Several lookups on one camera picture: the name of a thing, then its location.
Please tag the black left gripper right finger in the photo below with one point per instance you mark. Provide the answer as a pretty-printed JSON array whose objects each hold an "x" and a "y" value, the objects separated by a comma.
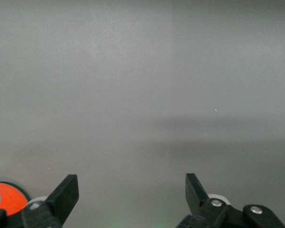
[{"x": 197, "y": 197}]

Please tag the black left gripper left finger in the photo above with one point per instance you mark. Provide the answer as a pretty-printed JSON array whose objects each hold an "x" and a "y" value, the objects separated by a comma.
[{"x": 61, "y": 199}]

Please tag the orange cylindrical can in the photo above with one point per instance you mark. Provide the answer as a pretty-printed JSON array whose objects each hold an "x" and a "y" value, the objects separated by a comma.
[{"x": 7, "y": 197}]

